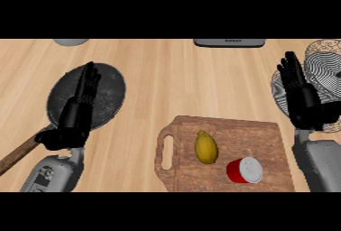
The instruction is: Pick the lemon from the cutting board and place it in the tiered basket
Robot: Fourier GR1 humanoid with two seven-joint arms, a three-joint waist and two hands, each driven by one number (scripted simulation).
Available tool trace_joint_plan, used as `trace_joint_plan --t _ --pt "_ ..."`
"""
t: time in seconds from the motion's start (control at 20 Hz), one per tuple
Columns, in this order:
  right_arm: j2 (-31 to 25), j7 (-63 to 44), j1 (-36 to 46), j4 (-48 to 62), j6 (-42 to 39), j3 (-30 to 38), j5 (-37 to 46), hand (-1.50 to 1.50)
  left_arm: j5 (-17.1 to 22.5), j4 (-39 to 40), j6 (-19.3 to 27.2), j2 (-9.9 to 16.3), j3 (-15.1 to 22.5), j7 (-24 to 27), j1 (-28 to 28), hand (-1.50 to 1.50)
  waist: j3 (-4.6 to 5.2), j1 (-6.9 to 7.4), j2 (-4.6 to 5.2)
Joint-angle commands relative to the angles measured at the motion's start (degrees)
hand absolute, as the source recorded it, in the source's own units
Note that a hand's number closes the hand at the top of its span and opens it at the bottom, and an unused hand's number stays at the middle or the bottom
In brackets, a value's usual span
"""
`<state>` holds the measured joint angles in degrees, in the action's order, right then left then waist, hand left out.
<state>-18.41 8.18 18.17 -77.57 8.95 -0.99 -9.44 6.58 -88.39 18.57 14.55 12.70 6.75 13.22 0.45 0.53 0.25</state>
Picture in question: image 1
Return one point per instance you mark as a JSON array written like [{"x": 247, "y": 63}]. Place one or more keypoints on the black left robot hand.
[{"x": 73, "y": 120}]

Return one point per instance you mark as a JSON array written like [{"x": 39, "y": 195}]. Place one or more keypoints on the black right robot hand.
[{"x": 306, "y": 102}]

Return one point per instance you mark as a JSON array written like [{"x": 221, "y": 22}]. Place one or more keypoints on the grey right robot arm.
[{"x": 320, "y": 162}]

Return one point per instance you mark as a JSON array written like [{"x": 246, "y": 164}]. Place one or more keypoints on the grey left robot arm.
[{"x": 53, "y": 173}]

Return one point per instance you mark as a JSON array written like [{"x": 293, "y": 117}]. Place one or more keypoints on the brown wooden cutting board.
[{"x": 249, "y": 141}]

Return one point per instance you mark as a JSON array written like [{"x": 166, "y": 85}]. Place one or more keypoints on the yellow lemon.
[{"x": 206, "y": 148}]

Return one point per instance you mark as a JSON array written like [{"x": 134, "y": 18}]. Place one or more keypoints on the pale grey round object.
[{"x": 70, "y": 41}]

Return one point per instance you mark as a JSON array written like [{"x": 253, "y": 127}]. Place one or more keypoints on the red can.
[{"x": 246, "y": 170}]

